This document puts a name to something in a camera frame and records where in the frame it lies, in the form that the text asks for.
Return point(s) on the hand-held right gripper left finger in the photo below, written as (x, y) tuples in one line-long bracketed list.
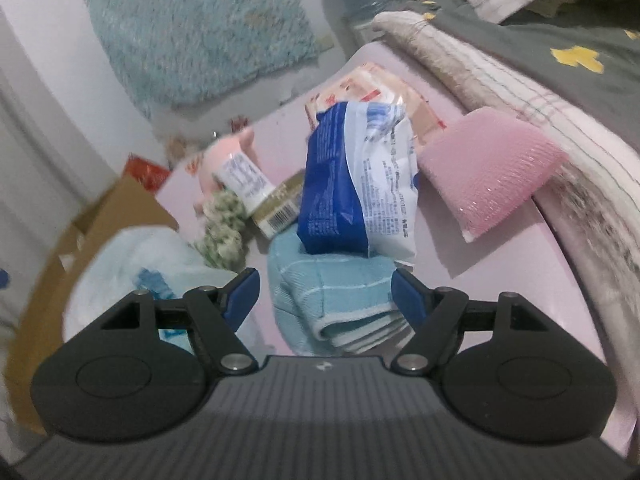
[(242, 297)]

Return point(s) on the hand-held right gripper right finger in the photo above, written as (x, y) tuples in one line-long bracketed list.
[(407, 297)]

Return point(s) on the teal striped towel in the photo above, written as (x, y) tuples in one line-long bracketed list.
[(325, 290)]

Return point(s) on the white plastic bag blue print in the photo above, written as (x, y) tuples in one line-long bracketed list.
[(130, 270)]

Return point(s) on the brown cardboard box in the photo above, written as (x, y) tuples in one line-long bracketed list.
[(47, 310)]

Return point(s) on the pink printed mat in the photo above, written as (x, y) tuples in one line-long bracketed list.
[(450, 275)]

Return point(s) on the green floral scrunchie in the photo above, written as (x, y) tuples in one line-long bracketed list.
[(222, 232)]

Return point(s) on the gold box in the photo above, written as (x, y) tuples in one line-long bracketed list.
[(280, 207)]

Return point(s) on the small white printed packet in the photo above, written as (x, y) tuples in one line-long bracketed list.
[(245, 177)]

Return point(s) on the blue and white wipes packet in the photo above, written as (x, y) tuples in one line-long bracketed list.
[(335, 185)]

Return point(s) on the pink plush toy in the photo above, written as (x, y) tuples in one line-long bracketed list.
[(227, 152)]

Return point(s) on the pink sponge cloth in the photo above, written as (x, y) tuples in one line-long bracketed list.
[(485, 170)]

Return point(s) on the red snack bag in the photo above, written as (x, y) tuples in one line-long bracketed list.
[(145, 172)]

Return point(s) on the red and white wipes packet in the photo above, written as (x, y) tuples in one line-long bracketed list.
[(370, 87)]

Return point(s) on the teal floral cloth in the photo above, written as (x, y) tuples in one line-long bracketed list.
[(200, 30)]

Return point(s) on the white water dispenser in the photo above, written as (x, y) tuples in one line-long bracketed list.
[(362, 27)]

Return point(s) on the grey quilt yellow stars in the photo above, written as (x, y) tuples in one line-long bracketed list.
[(550, 50)]

